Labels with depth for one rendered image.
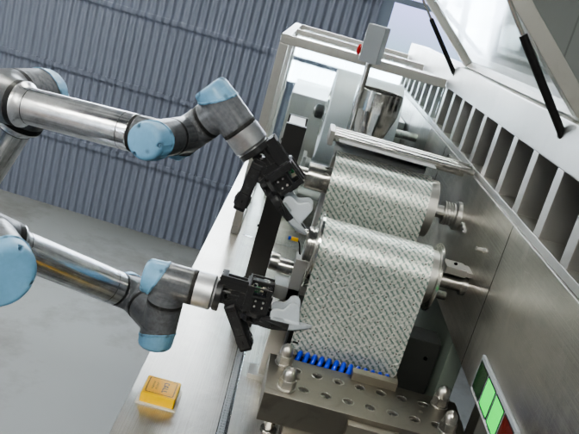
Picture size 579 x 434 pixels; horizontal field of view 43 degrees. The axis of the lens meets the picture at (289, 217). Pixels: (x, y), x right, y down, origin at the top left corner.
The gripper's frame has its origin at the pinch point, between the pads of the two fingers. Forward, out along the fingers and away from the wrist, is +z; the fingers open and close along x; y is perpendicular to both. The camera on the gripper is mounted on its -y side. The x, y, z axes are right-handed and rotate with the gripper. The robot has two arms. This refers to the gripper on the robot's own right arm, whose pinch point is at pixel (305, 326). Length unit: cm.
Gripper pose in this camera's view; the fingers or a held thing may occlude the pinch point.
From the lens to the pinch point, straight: 158.1
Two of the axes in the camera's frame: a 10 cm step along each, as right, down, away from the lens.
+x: 0.5, -2.8, 9.6
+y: 2.6, -9.2, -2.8
